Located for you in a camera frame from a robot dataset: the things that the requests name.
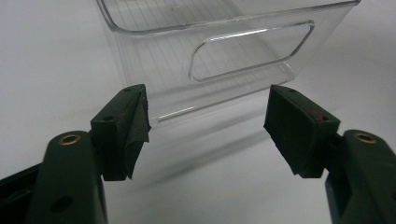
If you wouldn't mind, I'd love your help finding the white table cover board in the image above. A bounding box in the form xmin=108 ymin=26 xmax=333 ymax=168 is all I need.
xmin=0 ymin=0 xmax=396 ymax=224

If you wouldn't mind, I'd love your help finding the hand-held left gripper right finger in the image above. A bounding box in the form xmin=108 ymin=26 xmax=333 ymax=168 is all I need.
xmin=262 ymin=84 xmax=342 ymax=179

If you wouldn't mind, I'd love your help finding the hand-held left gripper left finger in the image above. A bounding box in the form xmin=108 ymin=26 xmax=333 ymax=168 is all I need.
xmin=90 ymin=83 xmax=152 ymax=182

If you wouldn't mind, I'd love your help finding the clear plastic tray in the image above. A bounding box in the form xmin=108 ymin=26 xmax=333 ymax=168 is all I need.
xmin=95 ymin=0 xmax=362 ymax=125

